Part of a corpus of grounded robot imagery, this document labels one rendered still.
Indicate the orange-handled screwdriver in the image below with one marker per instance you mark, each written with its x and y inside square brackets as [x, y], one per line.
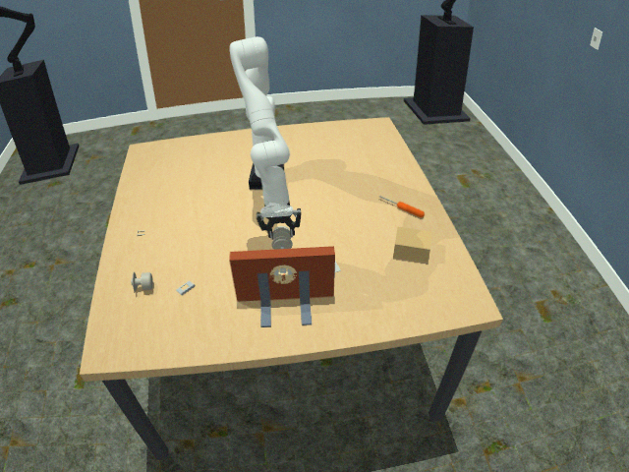
[409, 209]

